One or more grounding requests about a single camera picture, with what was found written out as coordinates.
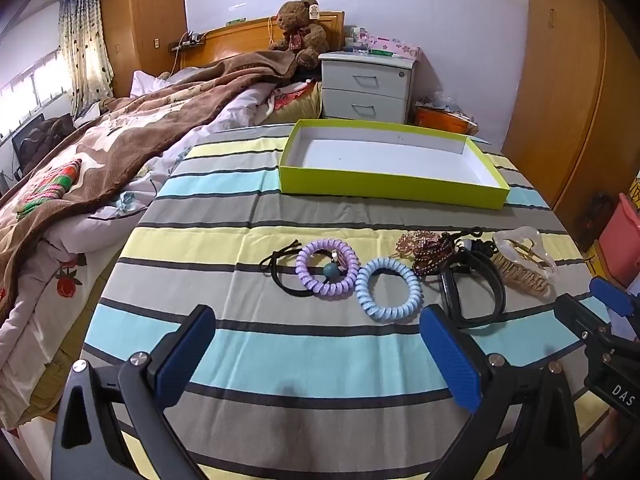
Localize translucent hair claw clip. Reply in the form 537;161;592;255
491;227;557;298

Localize small bottles on nightstand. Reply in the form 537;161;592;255
344;26;371;54

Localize grey nightstand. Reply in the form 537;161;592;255
318;50;418;123

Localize black cord with white charm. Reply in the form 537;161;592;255
444;226;497;262

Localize black wristband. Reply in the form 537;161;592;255
439;247;507;322

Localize lime green cardboard box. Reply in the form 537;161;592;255
278;119;511;211

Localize wooden headboard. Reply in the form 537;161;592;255
177;10;346;68

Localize purple spiral hair tie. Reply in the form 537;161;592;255
295;239;361;300

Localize red green plaid cloth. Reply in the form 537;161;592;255
17;159;83;218

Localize yellow pillow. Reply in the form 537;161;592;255
270;82;323;123

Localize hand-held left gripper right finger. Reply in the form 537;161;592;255
419;304;583;480

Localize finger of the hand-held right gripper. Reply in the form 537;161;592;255
589;276;637;318
554;294;612;344

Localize striped cloth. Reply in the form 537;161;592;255
80;122;613;480

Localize orange basin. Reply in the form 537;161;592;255
414;105;478;136

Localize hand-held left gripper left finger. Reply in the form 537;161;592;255
51;304;217;480

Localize large wooden wardrobe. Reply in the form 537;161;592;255
502;0;640;231

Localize pink floral box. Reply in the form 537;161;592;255
367;35;421;58

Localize light blue spiral hair tie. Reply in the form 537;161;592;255
355;257;424;322

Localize amber beaded bracelet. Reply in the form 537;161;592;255
396;230;441;261

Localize pink plastic bin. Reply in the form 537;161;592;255
597;194;640;286

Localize narrow wooden wardrobe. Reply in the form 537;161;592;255
100;0;188;98

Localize dotted curtain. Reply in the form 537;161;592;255
57;0;115;116

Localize dark beaded bracelet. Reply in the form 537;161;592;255
412;234;457;277

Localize dark cloth on chair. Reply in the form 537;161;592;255
12;114;76;176

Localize black elastic hair tie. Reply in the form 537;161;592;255
259;239;321;295

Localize white printed duvet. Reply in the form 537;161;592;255
0;70;281;426

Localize brown teddy bear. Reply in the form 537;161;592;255
268;0;331;71

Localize yellow printed box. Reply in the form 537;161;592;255
582;240;616;277

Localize teal bead hair tie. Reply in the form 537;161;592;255
320;250;351;281

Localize brown fleece blanket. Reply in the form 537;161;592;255
0;50;301;321

